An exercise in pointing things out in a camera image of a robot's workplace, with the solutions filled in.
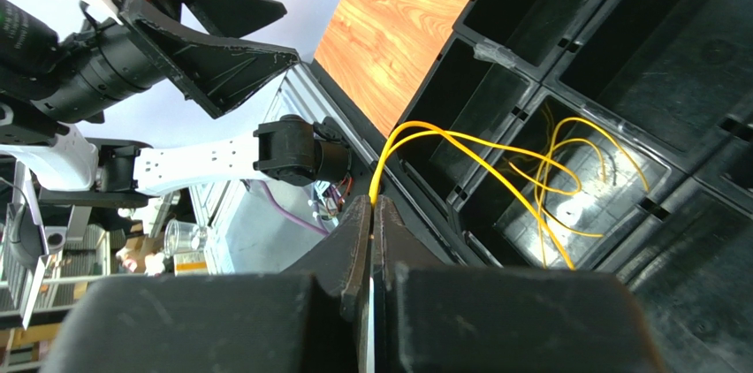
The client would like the yellow cable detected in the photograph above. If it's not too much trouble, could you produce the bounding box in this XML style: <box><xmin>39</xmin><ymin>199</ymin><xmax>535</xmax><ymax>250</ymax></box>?
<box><xmin>369</xmin><ymin>103</ymin><xmax>651</xmax><ymax>271</ymax></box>

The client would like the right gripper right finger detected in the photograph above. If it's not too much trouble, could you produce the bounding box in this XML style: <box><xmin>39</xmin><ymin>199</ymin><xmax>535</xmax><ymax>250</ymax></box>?
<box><xmin>373</xmin><ymin>195</ymin><xmax>471</xmax><ymax>296</ymax></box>

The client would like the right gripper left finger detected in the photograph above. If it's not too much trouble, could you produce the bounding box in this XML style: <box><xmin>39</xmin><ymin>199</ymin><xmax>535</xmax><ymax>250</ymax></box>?
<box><xmin>282</xmin><ymin>194</ymin><xmax>374</xmax><ymax>324</ymax></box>

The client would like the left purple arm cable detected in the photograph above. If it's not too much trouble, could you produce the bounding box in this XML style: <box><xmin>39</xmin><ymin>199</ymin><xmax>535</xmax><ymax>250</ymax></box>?
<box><xmin>258</xmin><ymin>179</ymin><xmax>331</xmax><ymax>238</ymax></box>

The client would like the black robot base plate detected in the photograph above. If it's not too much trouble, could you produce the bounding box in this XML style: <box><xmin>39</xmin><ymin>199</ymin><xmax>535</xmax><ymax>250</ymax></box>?
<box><xmin>306</xmin><ymin>61</ymin><xmax>482</xmax><ymax>266</ymax></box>

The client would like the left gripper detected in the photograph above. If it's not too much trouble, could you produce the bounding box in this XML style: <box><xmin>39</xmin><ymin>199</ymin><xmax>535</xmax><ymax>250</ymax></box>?
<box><xmin>32</xmin><ymin>0</ymin><xmax>300</xmax><ymax>124</ymax></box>

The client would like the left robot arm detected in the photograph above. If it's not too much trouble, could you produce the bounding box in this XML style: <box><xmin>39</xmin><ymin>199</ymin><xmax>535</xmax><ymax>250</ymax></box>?
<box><xmin>1</xmin><ymin>0</ymin><xmax>339</xmax><ymax>206</ymax></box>

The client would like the black six-compartment organizer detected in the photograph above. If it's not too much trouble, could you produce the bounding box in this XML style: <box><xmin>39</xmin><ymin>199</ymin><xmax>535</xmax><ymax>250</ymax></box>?
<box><xmin>308</xmin><ymin>0</ymin><xmax>753</xmax><ymax>373</ymax></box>

